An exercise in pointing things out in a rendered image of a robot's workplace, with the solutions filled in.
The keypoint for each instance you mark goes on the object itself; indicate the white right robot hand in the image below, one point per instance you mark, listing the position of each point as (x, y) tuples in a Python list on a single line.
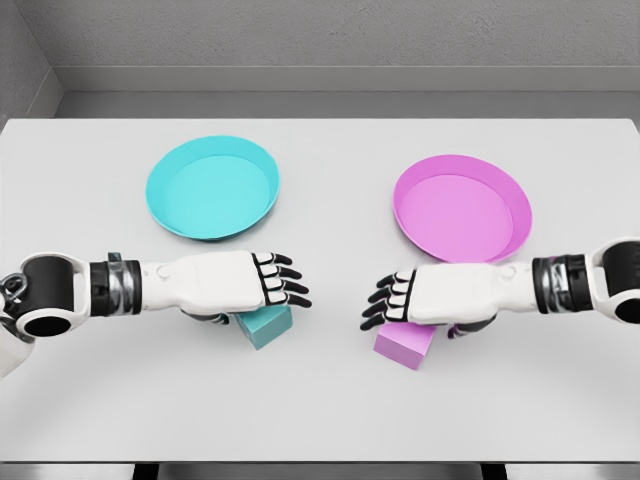
[(445, 295)]

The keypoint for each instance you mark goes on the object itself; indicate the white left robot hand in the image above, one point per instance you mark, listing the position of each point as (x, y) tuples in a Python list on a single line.
[(225, 280)]

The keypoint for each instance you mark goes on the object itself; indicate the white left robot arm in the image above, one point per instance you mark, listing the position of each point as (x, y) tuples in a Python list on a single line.
[(100, 295)]

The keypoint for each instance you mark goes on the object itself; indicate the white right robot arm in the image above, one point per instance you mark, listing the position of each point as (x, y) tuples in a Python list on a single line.
[(575, 285)]

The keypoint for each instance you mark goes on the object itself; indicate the cyan block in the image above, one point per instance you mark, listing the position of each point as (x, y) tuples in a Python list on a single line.
[(265, 327)]

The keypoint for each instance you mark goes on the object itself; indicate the pink block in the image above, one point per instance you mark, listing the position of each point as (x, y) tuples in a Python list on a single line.
[(402, 345)]

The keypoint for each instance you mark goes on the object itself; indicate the pink plate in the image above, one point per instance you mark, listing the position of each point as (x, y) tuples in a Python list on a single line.
[(460, 210)]

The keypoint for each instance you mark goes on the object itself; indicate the cyan plate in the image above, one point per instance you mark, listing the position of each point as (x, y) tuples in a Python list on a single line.
[(212, 189)]

